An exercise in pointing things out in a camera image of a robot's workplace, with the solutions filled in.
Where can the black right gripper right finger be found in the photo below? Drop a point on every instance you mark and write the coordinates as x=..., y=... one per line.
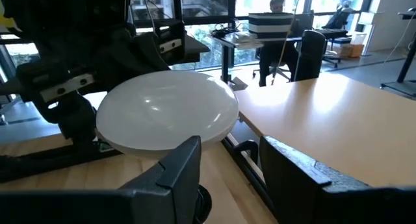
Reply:
x=325, y=204

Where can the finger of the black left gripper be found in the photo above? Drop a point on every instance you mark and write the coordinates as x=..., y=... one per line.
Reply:
x=61, y=97
x=175, y=42

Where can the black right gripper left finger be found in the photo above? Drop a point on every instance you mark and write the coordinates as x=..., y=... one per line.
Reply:
x=97, y=207

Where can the white flood lightbulb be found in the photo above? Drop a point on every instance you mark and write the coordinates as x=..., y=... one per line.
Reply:
x=162, y=110

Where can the dark office desk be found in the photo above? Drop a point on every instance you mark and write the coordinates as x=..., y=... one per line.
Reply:
x=227, y=42

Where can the yellow label tag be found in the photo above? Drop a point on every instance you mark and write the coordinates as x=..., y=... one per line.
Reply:
x=6, y=22

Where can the light wood desk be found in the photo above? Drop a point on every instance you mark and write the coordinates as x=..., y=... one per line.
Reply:
x=325, y=126

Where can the person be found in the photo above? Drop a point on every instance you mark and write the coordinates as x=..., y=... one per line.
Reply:
x=276, y=55

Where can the thin yellow pole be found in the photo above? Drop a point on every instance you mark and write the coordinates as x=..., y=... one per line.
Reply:
x=284, y=45

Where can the brown cardboard box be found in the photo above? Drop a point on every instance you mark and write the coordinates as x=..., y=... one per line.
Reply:
x=351, y=51

